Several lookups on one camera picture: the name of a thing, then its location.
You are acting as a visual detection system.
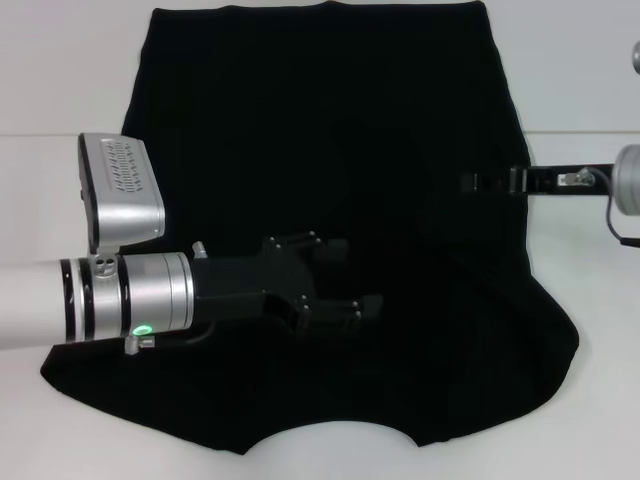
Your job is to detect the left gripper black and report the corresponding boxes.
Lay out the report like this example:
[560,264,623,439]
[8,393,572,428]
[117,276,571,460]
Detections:
[192,229,385,342]

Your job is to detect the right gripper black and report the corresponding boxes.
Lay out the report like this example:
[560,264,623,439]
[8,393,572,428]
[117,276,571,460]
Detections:
[458,163,617,200]

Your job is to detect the black shirt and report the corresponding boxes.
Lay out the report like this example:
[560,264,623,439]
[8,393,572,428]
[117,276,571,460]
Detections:
[38,0,581,445]

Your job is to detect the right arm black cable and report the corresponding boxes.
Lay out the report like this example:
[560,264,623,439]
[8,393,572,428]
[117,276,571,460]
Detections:
[556,167,640,247]

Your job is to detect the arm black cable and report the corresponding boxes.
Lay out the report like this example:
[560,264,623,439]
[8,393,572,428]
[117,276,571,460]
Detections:
[124,322,217,357]
[556,167,640,247]

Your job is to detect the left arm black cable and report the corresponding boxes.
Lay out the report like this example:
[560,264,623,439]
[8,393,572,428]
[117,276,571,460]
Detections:
[124,322,217,357]

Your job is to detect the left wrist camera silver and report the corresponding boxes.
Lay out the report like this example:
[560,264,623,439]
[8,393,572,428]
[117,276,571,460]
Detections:
[77,131,168,257]

